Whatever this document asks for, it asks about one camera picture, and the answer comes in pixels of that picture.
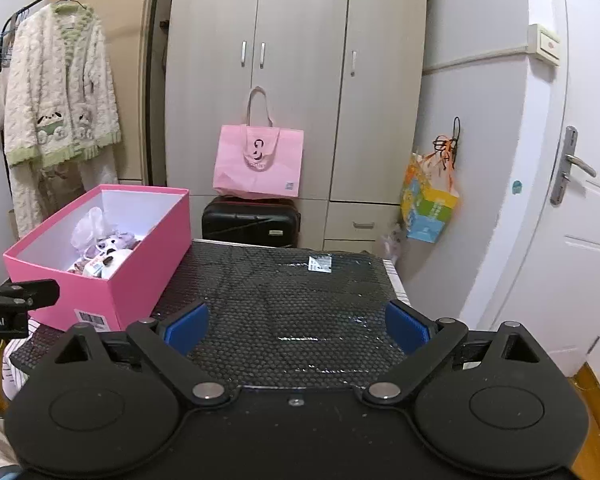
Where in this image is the white panda plush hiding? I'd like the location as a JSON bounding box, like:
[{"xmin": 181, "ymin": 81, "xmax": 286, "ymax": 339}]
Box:
[{"xmin": 82, "ymin": 249, "xmax": 132, "ymax": 280}]

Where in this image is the white fluffy plush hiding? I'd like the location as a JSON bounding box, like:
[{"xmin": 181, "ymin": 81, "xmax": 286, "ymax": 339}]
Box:
[{"xmin": 70, "ymin": 207, "xmax": 114, "ymax": 254}]

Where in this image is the purple plush toy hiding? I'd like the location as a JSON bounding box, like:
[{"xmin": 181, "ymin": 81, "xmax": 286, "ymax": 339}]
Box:
[{"xmin": 95, "ymin": 232, "xmax": 140, "ymax": 254}]

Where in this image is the pink cardboard box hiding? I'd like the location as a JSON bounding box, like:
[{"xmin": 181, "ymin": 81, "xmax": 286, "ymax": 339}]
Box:
[{"xmin": 3, "ymin": 184, "xmax": 192, "ymax": 332}]

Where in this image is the black honeycomb table mat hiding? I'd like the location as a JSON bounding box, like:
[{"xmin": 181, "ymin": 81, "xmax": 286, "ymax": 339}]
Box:
[{"xmin": 151, "ymin": 242, "xmax": 404, "ymax": 388}]

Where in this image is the small white plastic packet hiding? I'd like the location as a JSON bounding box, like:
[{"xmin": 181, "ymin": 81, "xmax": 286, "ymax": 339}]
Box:
[{"xmin": 308, "ymin": 255, "xmax": 332, "ymax": 273}]

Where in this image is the colourful paper gift bag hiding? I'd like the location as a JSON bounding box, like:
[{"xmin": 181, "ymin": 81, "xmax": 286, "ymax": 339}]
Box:
[{"xmin": 400, "ymin": 136, "xmax": 460, "ymax": 244}]

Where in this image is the white door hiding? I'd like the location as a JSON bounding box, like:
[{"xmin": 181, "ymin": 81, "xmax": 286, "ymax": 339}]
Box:
[{"xmin": 498, "ymin": 0, "xmax": 600, "ymax": 376}]

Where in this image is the cream knitted cardigan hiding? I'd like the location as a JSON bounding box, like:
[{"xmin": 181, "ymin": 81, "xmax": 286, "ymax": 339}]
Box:
[{"xmin": 4, "ymin": 1, "xmax": 122, "ymax": 236}]

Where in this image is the black suitcase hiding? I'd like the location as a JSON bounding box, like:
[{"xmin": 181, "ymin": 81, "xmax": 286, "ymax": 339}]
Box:
[{"xmin": 201, "ymin": 196, "xmax": 301, "ymax": 248}]

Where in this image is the pink tote bag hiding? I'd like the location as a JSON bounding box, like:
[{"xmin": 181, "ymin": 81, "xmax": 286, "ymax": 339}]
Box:
[{"xmin": 212, "ymin": 86, "xmax": 304, "ymax": 200}]

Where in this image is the beige wardrobe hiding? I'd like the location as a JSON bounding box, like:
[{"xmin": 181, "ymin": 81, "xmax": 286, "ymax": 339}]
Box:
[{"xmin": 166, "ymin": 0, "xmax": 427, "ymax": 252}]

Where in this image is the metal door handle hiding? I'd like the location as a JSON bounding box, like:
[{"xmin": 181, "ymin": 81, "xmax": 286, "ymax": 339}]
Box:
[{"xmin": 550, "ymin": 126, "xmax": 597, "ymax": 206}]

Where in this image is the white wall switch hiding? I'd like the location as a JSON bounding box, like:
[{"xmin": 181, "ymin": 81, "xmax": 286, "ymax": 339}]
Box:
[{"xmin": 526, "ymin": 24, "xmax": 560, "ymax": 67}]

